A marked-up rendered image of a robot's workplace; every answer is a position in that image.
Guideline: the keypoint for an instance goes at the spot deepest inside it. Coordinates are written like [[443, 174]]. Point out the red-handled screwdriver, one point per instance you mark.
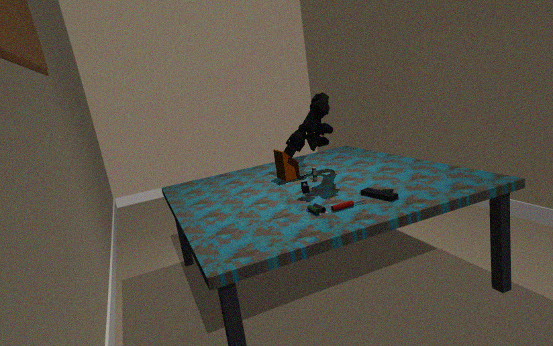
[[344, 205]]

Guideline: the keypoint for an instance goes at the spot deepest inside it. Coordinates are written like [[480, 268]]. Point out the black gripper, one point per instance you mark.
[[312, 136]]

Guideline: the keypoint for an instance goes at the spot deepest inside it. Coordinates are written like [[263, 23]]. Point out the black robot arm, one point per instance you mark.
[[318, 109]]

